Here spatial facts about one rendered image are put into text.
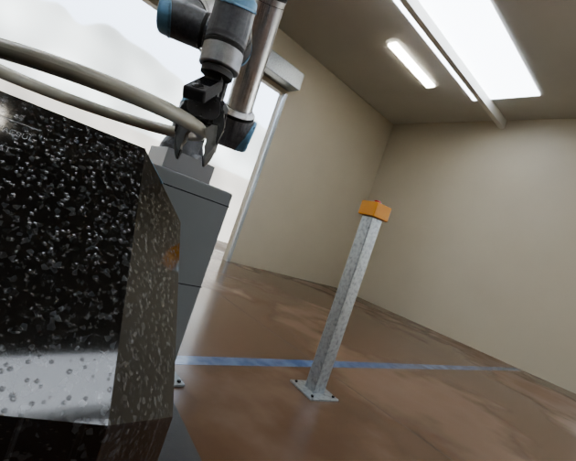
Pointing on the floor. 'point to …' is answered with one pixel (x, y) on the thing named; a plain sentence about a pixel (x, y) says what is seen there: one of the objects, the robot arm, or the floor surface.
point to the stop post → (343, 303)
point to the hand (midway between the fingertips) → (190, 156)
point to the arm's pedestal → (193, 238)
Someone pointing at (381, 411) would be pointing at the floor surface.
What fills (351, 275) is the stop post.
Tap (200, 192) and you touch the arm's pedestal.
